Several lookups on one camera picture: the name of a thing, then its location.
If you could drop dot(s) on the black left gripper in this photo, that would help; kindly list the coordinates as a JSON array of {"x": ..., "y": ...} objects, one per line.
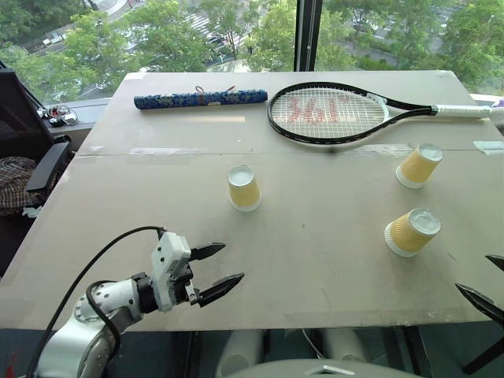
[{"x": 184, "y": 284}]

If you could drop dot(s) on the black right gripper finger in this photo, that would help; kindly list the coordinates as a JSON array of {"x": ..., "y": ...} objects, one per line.
[
  {"x": 498, "y": 261},
  {"x": 484, "y": 301}
]

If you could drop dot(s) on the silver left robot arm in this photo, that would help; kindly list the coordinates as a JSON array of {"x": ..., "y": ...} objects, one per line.
[{"x": 75, "y": 338}]

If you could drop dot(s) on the black table leg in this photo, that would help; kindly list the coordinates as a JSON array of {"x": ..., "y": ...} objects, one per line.
[{"x": 482, "y": 350}]

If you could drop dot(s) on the yellow paper cup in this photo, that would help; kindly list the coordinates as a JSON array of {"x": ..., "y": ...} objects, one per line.
[
  {"x": 244, "y": 193},
  {"x": 419, "y": 167},
  {"x": 409, "y": 234}
]

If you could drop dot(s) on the white rounded robot leg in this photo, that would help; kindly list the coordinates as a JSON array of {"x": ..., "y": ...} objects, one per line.
[
  {"x": 344, "y": 344},
  {"x": 240, "y": 352}
]

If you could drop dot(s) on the silver robot torso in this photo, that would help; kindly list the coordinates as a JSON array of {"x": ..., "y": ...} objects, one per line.
[{"x": 327, "y": 370}]

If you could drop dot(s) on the purple object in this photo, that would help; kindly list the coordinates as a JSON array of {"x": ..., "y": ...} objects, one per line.
[{"x": 498, "y": 103}]

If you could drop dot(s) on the blue patterned rolled scroll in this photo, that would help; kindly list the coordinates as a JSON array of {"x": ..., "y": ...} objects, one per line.
[{"x": 197, "y": 99}]

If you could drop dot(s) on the black white tennis racket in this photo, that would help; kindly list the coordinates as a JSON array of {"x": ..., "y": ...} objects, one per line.
[{"x": 405, "y": 105}]

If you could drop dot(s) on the plaid checked cloth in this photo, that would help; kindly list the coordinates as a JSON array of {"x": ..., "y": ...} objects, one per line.
[{"x": 13, "y": 185}]

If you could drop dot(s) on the small clutter on windowsill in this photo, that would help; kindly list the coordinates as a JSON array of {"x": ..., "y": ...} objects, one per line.
[{"x": 59, "y": 116}]

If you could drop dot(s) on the black office chair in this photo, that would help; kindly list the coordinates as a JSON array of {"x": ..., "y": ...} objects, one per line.
[{"x": 23, "y": 130}]

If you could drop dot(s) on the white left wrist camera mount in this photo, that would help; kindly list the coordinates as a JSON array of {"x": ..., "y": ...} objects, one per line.
[{"x": 169, "y": 260}]

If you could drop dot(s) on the dark window frame post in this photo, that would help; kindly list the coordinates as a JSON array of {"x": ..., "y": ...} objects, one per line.
[{"x": 308, "y": 35}]

